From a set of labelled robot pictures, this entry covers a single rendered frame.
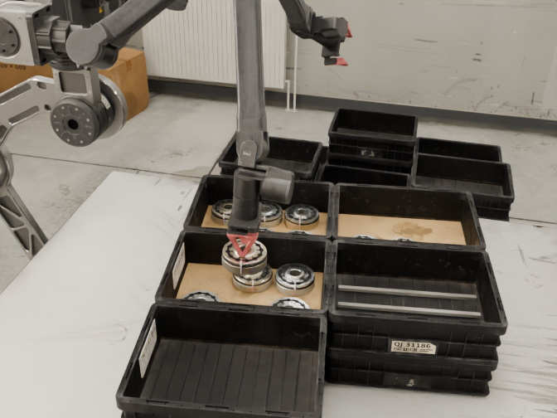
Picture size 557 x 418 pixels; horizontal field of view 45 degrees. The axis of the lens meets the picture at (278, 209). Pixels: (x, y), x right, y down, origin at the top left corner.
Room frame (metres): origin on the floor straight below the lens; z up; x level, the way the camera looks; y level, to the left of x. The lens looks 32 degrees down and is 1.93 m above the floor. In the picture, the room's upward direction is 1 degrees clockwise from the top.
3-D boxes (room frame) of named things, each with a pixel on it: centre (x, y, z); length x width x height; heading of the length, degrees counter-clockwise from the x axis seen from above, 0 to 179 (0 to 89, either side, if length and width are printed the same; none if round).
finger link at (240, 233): (1.25, 0.08, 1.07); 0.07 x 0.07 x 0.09; 85
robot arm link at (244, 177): (1.26, 0.06, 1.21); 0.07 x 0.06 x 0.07; 76
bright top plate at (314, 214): (1.69, -0.07, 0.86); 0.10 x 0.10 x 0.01
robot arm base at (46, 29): (1.48, 0.50, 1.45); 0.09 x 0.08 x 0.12; 168
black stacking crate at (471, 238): (1.59, -0.35, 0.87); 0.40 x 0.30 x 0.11; 85
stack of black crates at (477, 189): (2.43, -0.75, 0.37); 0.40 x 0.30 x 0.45; 78
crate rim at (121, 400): (1.03, 0.10, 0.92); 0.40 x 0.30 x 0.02; 85
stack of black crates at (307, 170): (2.60, 0.03, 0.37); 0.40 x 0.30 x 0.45; 78
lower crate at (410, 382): (1.29, -0.33, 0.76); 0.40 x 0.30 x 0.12; 85
